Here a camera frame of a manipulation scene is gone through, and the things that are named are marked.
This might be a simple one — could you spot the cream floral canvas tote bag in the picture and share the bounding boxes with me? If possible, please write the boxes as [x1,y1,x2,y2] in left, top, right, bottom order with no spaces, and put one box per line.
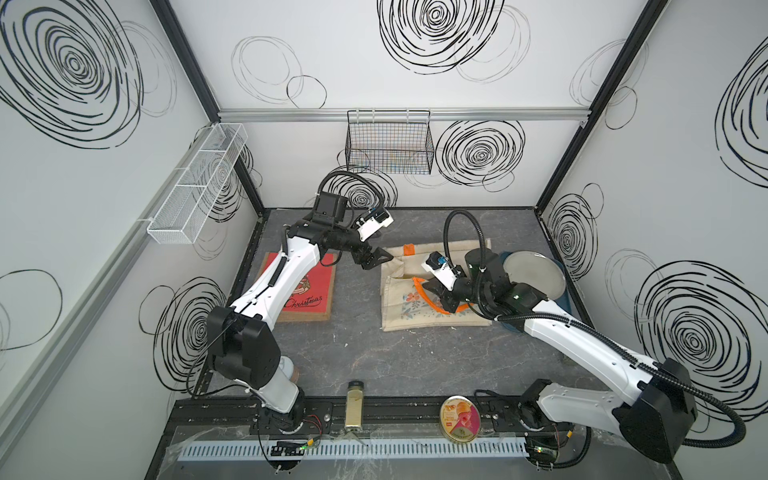
[380,242,491,332]

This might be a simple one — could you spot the red Christmas jute bag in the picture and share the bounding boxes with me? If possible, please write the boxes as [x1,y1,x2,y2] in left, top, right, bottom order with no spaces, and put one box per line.
[278,253,337,323]

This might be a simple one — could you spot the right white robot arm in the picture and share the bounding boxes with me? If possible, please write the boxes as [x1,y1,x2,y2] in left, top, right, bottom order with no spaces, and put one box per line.
[422,247,697,464]

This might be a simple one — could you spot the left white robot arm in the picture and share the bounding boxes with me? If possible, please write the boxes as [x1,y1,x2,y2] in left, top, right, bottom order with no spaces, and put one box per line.
[205,193,393,415]

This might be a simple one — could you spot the teal plastic tray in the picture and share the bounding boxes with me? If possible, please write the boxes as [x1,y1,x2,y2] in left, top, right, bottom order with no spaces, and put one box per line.
[494,251,577,334]

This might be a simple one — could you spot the round candy tin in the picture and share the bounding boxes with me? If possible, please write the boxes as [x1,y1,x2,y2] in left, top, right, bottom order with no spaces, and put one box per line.
[439,396,481,443]

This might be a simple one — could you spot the gold bottle with black cap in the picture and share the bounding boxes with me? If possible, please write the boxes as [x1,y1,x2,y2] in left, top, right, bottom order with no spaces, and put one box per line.
[344,380,364,431]

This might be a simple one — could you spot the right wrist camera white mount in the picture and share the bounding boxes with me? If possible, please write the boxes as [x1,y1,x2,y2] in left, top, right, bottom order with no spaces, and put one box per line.
[421,251,460,291]

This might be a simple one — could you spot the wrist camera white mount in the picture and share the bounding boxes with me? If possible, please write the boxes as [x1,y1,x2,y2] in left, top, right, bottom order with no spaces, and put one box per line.
[353,208,393,241]
[421,251,460,291]

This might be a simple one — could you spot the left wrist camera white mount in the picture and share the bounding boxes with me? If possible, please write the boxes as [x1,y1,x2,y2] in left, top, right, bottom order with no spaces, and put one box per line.
[353,208,393,241]

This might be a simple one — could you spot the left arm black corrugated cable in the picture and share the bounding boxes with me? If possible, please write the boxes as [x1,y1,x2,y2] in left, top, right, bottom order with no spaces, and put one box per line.
[316,170,386,211]

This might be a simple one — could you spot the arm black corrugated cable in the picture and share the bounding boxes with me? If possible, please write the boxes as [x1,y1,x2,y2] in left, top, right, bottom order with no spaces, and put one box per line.
[442,209,748,450]
[316,170,386,211]

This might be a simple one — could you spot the black wire wall basket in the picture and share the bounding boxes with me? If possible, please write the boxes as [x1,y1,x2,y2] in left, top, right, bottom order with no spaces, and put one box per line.
[344,109,435,175]

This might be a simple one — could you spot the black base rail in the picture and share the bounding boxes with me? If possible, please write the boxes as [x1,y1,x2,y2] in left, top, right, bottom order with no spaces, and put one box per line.
[164,391,571,438]

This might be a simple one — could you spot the white wire wall shelf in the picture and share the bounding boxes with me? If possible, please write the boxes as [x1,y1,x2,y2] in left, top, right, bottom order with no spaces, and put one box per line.
[147,123,248,245]

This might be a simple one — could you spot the white slotted cable duct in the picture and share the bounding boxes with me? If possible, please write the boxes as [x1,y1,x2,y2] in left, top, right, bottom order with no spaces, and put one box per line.
[178,437,528,461]

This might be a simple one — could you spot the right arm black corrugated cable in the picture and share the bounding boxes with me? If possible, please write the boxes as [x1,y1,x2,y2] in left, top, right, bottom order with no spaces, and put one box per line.
[442,209,748,450]

